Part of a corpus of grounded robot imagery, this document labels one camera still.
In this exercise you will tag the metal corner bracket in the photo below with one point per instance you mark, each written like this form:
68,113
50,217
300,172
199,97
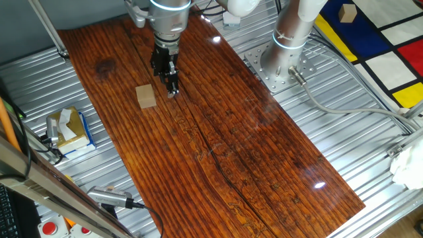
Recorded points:
395,151

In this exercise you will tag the glossy brown wooden board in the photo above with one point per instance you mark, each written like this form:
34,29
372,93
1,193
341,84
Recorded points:
231,132

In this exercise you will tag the wooden cube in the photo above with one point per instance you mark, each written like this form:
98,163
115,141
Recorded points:
347,14

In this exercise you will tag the white crumpled cloth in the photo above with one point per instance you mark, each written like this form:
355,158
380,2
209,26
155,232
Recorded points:
408,168

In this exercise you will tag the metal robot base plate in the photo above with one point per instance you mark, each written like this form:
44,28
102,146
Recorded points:
257,56

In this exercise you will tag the aluminium frame beam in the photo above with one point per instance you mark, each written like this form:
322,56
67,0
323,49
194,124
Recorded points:
49,195

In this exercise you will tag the wrist camera with grey bracket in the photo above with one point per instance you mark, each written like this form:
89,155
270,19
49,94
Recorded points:
137,16

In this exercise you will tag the aluminium profile rail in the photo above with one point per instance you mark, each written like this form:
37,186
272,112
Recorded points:
414,110

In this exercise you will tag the grey box with red button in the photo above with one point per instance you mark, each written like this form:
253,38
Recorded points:
85,230
49,228

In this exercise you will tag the gold tissue box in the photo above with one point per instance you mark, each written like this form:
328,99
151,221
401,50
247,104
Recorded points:
76,132

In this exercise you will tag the silver camera with black plug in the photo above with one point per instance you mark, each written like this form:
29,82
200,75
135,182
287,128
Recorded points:
109,196

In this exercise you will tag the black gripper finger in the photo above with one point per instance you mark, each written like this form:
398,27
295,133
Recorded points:
163,80
172,86

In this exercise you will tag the white power strip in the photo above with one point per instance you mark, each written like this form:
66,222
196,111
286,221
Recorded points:
231,21

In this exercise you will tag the thin metal pole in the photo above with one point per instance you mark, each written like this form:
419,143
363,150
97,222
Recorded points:
46,24

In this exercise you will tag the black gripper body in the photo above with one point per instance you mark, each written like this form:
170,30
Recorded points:
162,59

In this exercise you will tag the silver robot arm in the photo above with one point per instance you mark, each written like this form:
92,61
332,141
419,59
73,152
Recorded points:
287,36

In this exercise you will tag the black keyboard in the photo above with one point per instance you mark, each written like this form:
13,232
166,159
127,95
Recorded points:
8,215

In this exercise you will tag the blue and white tissue pack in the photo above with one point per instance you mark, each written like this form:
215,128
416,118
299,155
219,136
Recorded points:
89,132

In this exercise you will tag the orange pole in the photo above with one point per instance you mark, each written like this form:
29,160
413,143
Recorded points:
6,124

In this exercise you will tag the small wooden block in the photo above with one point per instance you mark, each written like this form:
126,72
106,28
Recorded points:
145,97

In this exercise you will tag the silver camera with ribbed housing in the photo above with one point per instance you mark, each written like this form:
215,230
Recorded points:
52,130

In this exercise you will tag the colourful checked cloth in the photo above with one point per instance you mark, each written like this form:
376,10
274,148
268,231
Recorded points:
363,33

